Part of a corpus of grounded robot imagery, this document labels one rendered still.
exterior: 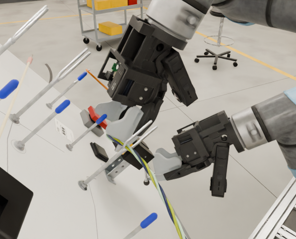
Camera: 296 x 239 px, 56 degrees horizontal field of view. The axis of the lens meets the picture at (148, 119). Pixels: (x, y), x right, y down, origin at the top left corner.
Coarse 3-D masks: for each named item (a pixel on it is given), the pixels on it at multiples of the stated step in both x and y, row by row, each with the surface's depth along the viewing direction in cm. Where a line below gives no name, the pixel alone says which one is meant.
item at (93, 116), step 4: (88, 108) 67; (92, 108) 66; (92, 112) 65; (92, 116) 64; (96, 116) 64; (100, 116) 67; (92, 120) 65; (104, 120) 67; (100, 124) 65; (104, 124) 66; (104, 128) 66
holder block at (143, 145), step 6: (138, 138) 52; (138, 144) 49; (144, 144) 54; (138, 150) 50; (144, 150) 50; (126, 156) 49; (132, 156) 50; (144, 156) 52; (150, 156) 52; (132, 162) 51; (138, 162) 52; (138, 168) 53
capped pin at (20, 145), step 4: (68, 100) 33; (60, 104) 33; (64, 104) 33; (68, 104) 33; (56, 108) 33; (60, 108) 33; (64, 108) 33; (56, 112) 33; (60, 112) 34; (52, 116) 34; (44, 120) 34; (48, 120) 34; (40, 124) 34; (44, 124) 34; (36, 128) 34; (40, 128) 34; (32, 132) 34; (36, 132) 34; (28, 136) 34; (32, 136) 34; (24, 140) 34; (16, 144) 34; (20, 144) 34; (24, 144) 34; (20, 148) 34
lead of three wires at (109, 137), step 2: (106, 134) 44; (106, 136) 43; (108, 136) 43; (110, 136) 43; (108, 138) 43; (110, 138) 42; (112, 138) 42; (114, 138) 42; (116, 138) 41; (112, 140) 42; (114, 140) 41; (116, 140) 41; (118, 140) 41; (116, 142) 41; (118, 142) 41; (120, 142) 40; (122, 142) 40; (120, 144) 40; (122, 144) 40; (122, 146) 40; (126, 146) 40; (128, 146) 39; (126, 148) 39
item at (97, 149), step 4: (92, 144) 57; (96, 144) 57; (92, 148) 56; (96, 148) 56; (100, 148) 57; (96, 152) 55; (100, 152) 55; (104, 152) 58; (96, 156) 55; (100, 156) 55; (104, 156) 56; (104, 160) 56; (108, 160) 58
